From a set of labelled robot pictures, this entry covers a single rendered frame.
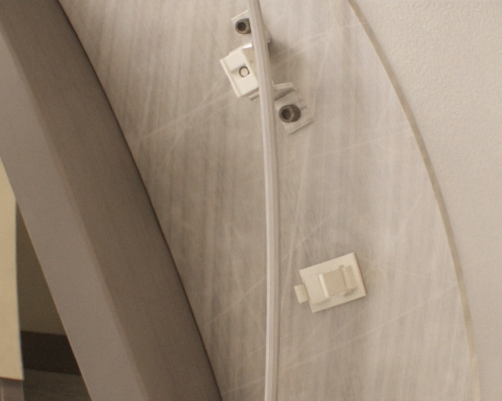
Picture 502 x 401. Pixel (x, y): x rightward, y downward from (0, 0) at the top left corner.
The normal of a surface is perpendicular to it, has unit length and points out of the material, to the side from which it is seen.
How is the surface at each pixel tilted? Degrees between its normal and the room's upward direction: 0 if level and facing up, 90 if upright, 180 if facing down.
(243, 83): 90
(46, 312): 90
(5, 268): 90
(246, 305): 90
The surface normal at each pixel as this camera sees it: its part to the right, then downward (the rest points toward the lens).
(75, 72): 0.72, -0.49
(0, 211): 0.18, 0.18
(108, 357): -0.50, 0.12
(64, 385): 0.04, -0.98
